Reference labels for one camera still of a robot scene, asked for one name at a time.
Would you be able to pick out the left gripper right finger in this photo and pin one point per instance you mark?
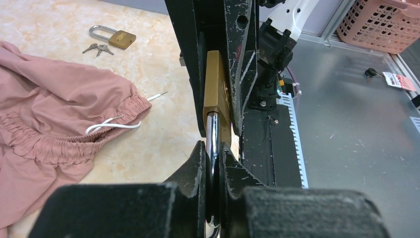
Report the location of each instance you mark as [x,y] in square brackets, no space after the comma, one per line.
[250,209]

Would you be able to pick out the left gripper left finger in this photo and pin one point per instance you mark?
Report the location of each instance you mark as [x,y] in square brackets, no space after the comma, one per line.
[174,208]

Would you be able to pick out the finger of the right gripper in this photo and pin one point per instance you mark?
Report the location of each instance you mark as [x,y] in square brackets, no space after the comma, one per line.
[241,41]
[189,17]

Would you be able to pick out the brass padlock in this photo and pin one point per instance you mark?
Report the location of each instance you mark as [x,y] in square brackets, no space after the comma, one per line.
[118,38]
[217,120]

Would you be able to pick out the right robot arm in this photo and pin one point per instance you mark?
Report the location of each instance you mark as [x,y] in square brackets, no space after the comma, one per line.
[280,24]

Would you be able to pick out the red white tag with key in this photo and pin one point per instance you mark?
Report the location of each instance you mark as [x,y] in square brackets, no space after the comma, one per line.
[392,79]

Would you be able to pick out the pink plastic basket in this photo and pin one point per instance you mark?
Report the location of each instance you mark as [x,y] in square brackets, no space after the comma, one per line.
[384,25]

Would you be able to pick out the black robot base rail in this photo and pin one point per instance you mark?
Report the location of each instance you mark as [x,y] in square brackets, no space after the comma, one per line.
[270,146]

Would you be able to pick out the pink drawstring shorts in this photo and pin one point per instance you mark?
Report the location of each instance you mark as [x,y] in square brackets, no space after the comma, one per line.
[55,116]

